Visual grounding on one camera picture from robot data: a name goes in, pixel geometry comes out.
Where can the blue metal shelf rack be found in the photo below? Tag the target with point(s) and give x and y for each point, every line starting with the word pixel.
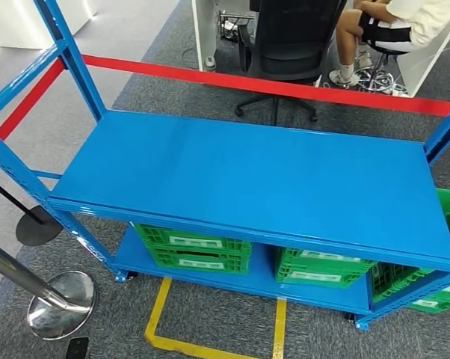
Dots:
pixel 247 183

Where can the black shelf caster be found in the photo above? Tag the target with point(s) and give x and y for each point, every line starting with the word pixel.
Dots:
pixel 132 275
pixel 349 317

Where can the long red barrier belt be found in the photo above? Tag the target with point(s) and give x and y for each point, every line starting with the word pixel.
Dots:
pixel 247 83

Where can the black and white power strip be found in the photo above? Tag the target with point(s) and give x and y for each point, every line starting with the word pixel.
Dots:
pixel 231 27

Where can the black office chair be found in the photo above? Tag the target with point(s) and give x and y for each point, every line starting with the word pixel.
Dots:
pixel 292 44

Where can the chrome stool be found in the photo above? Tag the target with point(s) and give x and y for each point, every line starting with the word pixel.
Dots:
pixel 376 74

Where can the chrome stanchion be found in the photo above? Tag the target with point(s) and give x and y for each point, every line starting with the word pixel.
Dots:
pixel 64 307

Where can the black stanchion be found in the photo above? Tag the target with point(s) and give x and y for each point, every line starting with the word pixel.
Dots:
pixel 37 228

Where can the short red barrier belt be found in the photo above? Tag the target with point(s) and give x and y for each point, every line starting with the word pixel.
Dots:
pixel 27 101

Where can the person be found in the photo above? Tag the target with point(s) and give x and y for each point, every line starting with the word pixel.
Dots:
pixel 427 20

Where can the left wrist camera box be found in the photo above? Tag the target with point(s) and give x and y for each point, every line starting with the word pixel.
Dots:
pixel 77 349

